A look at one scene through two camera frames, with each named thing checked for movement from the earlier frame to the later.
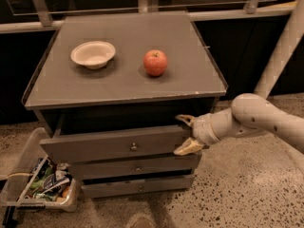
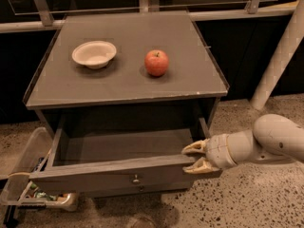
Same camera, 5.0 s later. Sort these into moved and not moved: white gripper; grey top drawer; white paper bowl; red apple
Moved: grey top drawer; white gripper
Not moved: red apple; white paper bowl
